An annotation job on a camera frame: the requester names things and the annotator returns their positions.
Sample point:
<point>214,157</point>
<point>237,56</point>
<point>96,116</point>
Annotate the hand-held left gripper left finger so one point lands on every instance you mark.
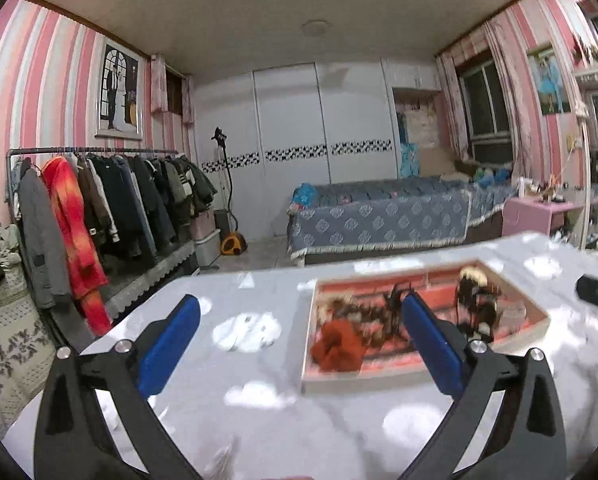
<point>171,345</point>

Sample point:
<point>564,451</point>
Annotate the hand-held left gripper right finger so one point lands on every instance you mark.
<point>431,345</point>

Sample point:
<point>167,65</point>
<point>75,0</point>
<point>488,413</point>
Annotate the brick pattern tray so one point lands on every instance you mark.
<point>379,380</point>

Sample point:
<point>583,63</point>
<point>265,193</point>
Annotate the black hair claw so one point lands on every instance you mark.
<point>396,310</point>

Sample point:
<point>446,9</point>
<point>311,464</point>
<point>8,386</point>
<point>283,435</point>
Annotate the pink nightstand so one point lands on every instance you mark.
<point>534,217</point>

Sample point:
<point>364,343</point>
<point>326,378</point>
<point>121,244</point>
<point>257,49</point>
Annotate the rust orange scrunchie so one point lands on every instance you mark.
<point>341,347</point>

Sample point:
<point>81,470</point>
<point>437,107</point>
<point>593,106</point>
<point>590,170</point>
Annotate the white framed mirror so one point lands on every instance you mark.
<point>596,160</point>

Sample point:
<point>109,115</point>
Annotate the pink lidded storage box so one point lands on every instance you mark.
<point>204,240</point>

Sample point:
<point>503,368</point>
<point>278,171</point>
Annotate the yellow garment steamer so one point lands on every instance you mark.
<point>231,242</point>

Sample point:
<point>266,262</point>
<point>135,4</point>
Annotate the bed with blue patterned cover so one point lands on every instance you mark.
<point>379,222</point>

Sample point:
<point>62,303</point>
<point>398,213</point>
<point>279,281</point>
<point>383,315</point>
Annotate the printed grey tablecloth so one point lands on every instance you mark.
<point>279,435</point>

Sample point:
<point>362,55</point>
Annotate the red orange coat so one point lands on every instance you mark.
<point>74,240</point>

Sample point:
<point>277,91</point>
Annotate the clothes rack with dark clothes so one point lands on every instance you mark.
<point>144,195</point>

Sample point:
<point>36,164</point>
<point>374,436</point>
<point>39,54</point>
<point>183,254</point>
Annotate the leaf patterned blanket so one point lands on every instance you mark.
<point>9,350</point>

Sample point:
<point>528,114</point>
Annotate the window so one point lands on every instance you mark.
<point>486,110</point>

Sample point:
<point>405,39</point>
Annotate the pink curtain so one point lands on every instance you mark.
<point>511,90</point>

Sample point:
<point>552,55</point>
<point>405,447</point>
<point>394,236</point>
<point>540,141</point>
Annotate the blue bag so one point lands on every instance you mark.
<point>306,195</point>

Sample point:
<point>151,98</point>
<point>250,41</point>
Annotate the white sliding door wardrobe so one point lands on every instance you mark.
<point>299,120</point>

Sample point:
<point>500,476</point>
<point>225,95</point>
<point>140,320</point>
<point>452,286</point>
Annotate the round ceiling light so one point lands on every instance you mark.
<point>315,27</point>

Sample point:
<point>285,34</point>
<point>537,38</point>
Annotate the wall poster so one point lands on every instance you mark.
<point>549,80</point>

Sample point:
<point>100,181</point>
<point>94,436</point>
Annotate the framed wall picture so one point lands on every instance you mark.
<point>119,90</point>

